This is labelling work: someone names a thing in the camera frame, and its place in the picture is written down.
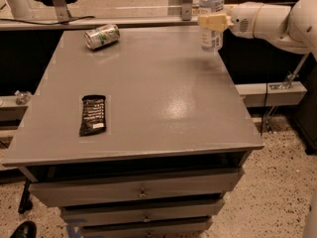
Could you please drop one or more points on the clear blue plastic water bottle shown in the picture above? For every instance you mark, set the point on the clear blue plastic water bottle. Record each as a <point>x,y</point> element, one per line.
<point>211,41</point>

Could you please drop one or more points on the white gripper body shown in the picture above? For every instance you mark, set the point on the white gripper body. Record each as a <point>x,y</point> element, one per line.
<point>242,21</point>

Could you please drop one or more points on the black snack bar wrapper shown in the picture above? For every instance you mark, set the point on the black snack bar wrapper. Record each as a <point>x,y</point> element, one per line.
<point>93,118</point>

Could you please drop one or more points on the grey drawer cabinet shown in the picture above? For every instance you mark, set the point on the grey drawer cabinet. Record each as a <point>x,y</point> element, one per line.
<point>170,107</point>

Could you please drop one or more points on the black shoe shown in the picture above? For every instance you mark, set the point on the black shoe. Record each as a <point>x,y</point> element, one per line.
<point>27,229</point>

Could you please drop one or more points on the bottom grey drawer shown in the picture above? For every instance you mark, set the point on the bottom grey drawer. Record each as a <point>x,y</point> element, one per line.
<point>147,230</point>

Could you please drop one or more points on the middle grey drawer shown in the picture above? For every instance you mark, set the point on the middle grey drawer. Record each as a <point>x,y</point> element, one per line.
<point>142,212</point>

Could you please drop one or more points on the black table leg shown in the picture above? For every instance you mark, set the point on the black table leg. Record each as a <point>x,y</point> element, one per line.
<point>25,202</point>

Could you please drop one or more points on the metal bracket with rod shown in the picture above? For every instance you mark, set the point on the metal bracket with rod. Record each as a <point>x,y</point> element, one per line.
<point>290,76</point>

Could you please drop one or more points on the top grey drawer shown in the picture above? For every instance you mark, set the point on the top grey drawer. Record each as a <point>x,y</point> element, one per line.
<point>152,186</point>

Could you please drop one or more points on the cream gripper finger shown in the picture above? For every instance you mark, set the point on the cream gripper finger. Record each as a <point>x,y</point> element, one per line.
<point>215,22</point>

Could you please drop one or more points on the grey drawer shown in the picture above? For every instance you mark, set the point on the grey drawer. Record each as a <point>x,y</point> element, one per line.
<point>152,186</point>
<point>142,212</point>
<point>147,230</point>

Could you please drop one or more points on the crumpled clear wrapper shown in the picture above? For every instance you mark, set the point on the crumpled clear wrapper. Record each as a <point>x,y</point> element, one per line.
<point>22,97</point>

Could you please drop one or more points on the green 7up soda can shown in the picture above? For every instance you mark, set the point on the green 7up soda can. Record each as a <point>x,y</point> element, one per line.
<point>102,36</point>

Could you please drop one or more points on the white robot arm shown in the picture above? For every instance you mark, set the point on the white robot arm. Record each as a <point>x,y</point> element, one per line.
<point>277,196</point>

